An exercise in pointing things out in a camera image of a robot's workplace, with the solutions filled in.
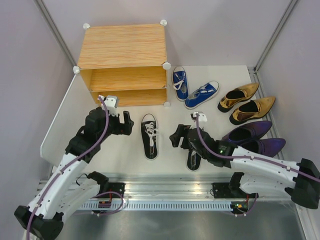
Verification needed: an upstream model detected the black canvas sneaker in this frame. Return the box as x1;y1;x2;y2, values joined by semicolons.
140;113;159;160
186;149;202;172

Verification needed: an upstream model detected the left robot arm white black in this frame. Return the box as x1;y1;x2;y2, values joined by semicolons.
14;107;134;240

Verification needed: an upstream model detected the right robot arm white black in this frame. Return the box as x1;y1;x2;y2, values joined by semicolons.
169;121;320;210

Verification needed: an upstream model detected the frosted white cabinet door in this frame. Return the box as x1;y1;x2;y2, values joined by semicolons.
40;74;97;167

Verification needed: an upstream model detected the wooden shoe cabinet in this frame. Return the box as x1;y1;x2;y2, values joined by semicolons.
73;19;171;106

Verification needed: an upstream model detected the blue canvas sneaker lower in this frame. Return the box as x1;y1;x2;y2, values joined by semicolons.
184;81;220;110

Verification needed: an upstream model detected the blue canvas sneaker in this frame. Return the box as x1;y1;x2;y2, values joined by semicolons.
184;81;220;110
172;66;189;102

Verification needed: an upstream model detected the blue canvas sneaker upper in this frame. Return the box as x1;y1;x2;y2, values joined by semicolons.
172;66;189;102

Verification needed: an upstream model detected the gold loafer upper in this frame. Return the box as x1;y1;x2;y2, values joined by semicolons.
217;83;260;113

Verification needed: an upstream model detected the gold loafer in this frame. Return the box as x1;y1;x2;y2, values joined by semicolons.
229;96;276;125
217;83;260;113

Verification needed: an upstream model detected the purple loafer upper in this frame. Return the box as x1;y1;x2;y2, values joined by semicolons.
221;120;272;145

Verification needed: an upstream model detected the purple loafer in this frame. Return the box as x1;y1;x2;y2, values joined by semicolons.
221;120;272;145
240;138;286;158

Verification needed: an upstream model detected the gold loafer lower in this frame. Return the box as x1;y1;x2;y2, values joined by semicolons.
229;96;276;125

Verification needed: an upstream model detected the purple loafer lower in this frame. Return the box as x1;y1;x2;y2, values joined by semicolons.
240;138;286;158

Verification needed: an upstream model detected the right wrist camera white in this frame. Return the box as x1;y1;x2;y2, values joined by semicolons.
190;111;208;124

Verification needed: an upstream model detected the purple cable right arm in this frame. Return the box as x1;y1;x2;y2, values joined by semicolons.
196;113;320;218

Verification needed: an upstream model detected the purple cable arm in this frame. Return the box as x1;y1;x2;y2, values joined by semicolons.
24;96;126;240
196;113;320;218

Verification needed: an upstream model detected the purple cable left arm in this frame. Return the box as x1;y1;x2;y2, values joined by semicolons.
24;96;126;240

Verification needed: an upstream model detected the aluminium mounting rail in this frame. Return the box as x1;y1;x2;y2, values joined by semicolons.
34;172;307;201

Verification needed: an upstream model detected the white slotted cable duct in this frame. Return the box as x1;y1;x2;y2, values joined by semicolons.
79;200;233;212

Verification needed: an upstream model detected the left aluminium frame post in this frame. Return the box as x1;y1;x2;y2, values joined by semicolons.
33;0;76;66

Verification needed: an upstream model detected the aluminium frame post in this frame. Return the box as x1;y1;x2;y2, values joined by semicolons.
253;0;300;73
33;0;76;66

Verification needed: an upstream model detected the right aluminium frame post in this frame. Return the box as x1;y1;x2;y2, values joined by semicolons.
253;0;300;73

